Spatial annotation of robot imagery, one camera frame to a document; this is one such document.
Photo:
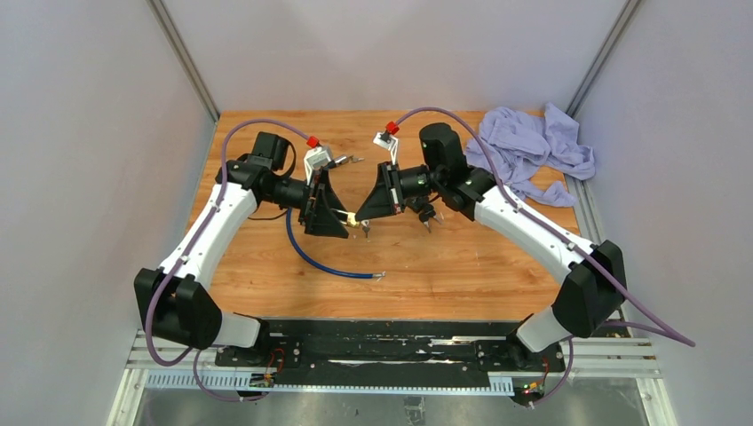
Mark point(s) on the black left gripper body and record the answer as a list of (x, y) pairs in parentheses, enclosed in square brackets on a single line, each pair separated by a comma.
[(309, 193)]

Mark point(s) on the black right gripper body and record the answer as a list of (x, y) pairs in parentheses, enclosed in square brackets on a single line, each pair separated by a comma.
[(395, 186)]

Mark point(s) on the blue cable lock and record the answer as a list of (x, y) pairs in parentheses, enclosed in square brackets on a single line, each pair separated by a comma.
[(289, 219)]

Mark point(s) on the brass padlock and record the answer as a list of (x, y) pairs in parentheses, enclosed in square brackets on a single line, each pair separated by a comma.
[(346, 218)]

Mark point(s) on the black-head padlock key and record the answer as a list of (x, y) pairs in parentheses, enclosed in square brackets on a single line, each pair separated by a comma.
[(429, 217)]

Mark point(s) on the small silver keys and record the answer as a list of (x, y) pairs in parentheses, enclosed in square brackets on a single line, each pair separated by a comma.
[(365, 227)]

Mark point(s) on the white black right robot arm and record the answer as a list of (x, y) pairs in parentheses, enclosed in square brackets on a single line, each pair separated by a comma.
[(588, 272)]

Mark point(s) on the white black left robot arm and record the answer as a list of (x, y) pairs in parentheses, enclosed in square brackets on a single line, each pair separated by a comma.
[(174, 299)]

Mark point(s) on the crumpled light blue cloth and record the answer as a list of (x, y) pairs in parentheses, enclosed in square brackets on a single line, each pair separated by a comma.
[(521, 143)]

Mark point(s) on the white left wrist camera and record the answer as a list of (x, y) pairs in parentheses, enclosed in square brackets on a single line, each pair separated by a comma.
[(315, 159)]

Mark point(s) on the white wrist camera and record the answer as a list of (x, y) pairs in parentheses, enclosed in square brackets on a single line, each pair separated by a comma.
[(315, 159), (390, 143)]

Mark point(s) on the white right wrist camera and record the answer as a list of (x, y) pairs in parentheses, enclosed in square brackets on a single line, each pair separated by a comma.
[(390, 143)]

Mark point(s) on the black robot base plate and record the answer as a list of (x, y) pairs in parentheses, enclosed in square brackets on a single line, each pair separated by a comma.
[(387, 354)]

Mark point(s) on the aluminium base frame rails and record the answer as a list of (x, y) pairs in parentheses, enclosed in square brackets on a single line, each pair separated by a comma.
[(597, 358)]

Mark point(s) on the aluminium corner rail left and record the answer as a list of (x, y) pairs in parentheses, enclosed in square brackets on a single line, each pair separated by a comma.
[(179, 47)]

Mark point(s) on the aluminium corner rail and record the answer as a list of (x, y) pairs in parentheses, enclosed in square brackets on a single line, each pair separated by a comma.
[(615, 34), (179, 47)]

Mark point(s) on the aluminium corner rail right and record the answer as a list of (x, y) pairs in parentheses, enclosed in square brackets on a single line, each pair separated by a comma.
[(615, 34)]

